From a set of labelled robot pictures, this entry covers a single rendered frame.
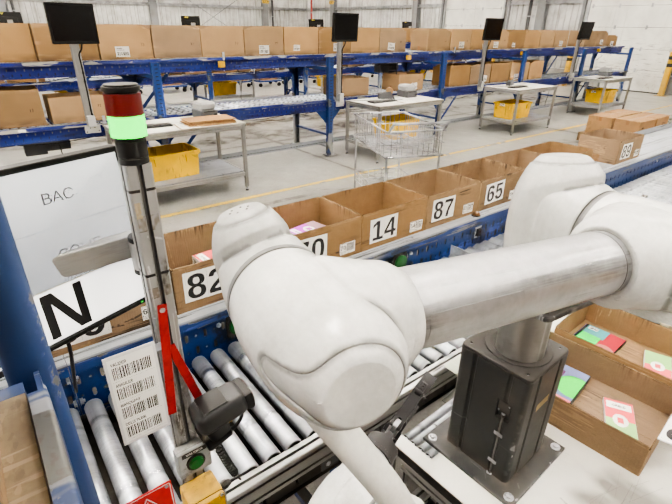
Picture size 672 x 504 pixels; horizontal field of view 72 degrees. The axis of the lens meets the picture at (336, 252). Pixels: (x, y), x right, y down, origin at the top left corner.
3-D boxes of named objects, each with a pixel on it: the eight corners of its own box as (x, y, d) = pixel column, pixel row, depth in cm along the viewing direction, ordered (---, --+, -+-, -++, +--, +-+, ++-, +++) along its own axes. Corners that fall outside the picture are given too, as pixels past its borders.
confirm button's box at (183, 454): (182, 482, 92) (177, 459, 89) (176, 472, 94) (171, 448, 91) (214, 465, 95) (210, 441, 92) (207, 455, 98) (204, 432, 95)
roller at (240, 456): (246, 490, 114) (244, 476, 112) (171, 375, 151) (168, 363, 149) (263, 479, 117) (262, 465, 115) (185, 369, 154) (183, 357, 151)
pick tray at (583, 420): (639, 478, 113) (652, 449, 108) (497, 393, 138) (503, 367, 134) (673, 419, 130) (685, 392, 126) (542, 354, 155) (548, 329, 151)
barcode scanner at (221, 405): (262, 424, 95) (253, 388, 90) (210, 458, 89) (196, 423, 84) (247, 405, 100) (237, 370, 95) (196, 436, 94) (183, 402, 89)
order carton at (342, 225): (281, 280, 172) (279, 239, 164) (244, 252, 193) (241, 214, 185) (361, 253, 194) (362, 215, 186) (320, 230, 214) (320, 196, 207)
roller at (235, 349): (310, 450, 125) (310, 437, 123) (225, 353, 162) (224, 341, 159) (325, 441, 128) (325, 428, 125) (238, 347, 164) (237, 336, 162)
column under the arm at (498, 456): (564, 450, 120) (597, 348, 105) (510, 510, 105) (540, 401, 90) (479, 394, 138) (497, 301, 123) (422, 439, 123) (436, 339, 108)
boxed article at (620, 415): (605, 440, 122) (606, 436, 122) (601, 400, 135) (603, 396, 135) (637, 450, 119) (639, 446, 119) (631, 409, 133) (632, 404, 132)
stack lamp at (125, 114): (116, 140, 64) (107, 95, 62) (106, 134, 68) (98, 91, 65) (152, 136, 67) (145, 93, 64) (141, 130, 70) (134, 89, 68)
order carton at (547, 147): (557, 185, 281) (563, 158, 273) (514, 174, 302) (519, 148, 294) (587, 174, 303) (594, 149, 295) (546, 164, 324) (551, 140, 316)
